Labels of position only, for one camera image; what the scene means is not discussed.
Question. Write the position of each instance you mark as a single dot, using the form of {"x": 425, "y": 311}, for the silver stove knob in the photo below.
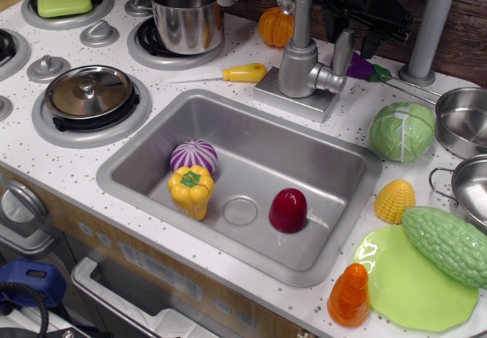
{"x": 99, "y": 34}
{"x": 45, "y": 69}
{"x": 138, "y": 8}

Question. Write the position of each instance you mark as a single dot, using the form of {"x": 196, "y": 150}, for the front stove burner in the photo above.
{"x": 92, "y": 133}

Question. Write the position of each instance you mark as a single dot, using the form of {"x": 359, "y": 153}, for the silver front dial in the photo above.
{"x": 21, "y": 210}

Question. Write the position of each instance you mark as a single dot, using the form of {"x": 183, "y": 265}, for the dark red toy beet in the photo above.
{"x": 288, "y": 211}

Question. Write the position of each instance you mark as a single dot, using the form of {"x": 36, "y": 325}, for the silver toy sink basin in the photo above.
{"x": 259, "y": 154}

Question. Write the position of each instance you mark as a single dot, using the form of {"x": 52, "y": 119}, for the yellow handled toy knife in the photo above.
{"x": 252, "y": 73}

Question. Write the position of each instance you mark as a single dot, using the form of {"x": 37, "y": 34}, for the silver stove knob back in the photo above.
{"x": 138, "y": 8}

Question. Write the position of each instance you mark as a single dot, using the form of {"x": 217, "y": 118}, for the far left stove burner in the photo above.
{"x": 15, "y": 53}

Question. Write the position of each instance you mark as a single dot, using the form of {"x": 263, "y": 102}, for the purple toy eggplant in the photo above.
{"x": 362, "y": 69}

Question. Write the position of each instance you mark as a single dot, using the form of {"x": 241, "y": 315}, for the stove burner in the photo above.
{"x": 145, "y": 47}
{"x": 92, "y": 133}
{"x": 15, "y": 53}
{"x": 82, "y": 14}

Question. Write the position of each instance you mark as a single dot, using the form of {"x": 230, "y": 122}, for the silver stove knob edge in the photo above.
{"x": 5, "y": 108}

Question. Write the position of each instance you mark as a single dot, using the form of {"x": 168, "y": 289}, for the silver oven door handle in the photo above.
{"x": 166, "y": 323}

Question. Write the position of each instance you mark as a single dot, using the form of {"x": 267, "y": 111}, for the green toy bitter gourd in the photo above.
{"x": 454, "y": 246}

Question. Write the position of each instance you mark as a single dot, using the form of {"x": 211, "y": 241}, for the blue clamp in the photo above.
{"x": 44, "y": 278}

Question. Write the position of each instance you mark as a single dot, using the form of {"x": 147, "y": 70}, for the purple striped toy onion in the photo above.
{"x": 194, "y": 152}

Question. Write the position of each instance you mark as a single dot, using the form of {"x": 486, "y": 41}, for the steel pot lid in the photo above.
{"x": 88, "y": 92}

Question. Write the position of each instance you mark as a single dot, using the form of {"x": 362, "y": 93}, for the orange toy carrot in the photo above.
{"x": 349, "y": 300}

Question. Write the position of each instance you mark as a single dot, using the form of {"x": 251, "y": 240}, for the back right stove burner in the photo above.
{"x": 145, "y": 47}

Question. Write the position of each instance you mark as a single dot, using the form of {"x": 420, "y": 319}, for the yellow toy bell pepper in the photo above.
{"x": 191, "y": 189}

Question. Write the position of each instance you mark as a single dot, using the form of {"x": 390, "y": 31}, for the silver stove knob lower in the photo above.
{"x": 45, "y": 69}

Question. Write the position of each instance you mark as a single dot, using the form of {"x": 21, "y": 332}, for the orange toy pumpkin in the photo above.
{"x": 275, "y": 27}

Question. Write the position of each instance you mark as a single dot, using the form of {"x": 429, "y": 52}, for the silver faucet lever handle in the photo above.
{"x": 335, "y": 66}

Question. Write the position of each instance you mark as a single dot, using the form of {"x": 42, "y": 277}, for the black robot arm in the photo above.
{"x": 384, "y": 19}

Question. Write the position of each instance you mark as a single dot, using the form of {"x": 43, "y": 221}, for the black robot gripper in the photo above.
{"x": 384, "y": 19}

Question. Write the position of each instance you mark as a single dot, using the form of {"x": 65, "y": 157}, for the green toy cabbage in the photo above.
{"x": 403, "y": 131}

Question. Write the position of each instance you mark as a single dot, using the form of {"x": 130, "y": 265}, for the steel saucepan with handle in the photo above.
{"x": 460, "y": 115}

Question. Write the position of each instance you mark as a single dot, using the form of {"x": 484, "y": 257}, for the tall steel pot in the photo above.
{"x": 189, "y": 27}

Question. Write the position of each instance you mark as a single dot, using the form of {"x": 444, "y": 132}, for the light green toy plate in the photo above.
{"x": 406, "y": 287}

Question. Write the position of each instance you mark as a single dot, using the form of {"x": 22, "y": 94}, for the silver toy faucet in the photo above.
{"x": 301, "y": 85}

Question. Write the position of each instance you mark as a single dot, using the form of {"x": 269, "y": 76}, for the silver stove knob upper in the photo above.
{"x": 99, "y": 34}

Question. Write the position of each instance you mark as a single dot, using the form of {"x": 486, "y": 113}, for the grey support pole right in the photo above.
{"x": 419, "y": 69}

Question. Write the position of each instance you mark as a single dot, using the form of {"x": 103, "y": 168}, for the back left stove burner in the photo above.
{"x": 82, "y": 14}

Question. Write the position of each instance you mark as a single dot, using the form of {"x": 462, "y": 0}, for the steel pan lower right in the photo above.
{"x": 468, "y": 190}

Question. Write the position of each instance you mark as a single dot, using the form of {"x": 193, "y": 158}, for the yellow toy corn piece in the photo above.
{"x": 393, "y": 200}

